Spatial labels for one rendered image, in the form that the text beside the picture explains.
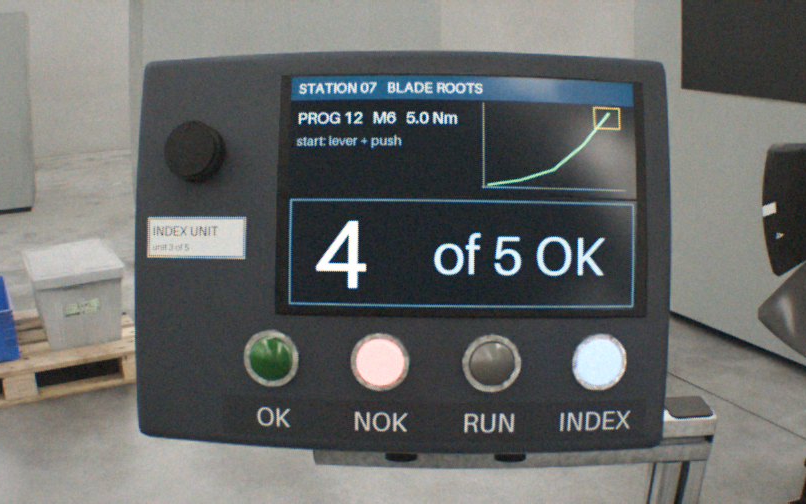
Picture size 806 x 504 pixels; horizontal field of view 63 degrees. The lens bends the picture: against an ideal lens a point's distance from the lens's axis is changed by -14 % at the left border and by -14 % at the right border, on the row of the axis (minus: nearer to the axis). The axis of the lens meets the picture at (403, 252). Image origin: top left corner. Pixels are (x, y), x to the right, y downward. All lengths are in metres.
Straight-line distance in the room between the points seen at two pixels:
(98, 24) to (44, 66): 1.12
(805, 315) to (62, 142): 12.06
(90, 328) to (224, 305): 2.84
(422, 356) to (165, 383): 0.12
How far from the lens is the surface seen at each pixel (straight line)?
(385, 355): 0.34
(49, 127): 12.51
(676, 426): 0.45
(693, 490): 0.48
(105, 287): 3.14
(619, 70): 0.36
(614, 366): 0.35
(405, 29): 6.52
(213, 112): 0.36
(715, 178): 3.61
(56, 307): 3.13
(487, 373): 0.34
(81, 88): 12.49
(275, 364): 0.34
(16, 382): 3.09
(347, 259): 0.34
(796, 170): 1.23
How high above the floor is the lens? 1.25
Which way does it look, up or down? 14 degrees down
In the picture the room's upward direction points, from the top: straight up
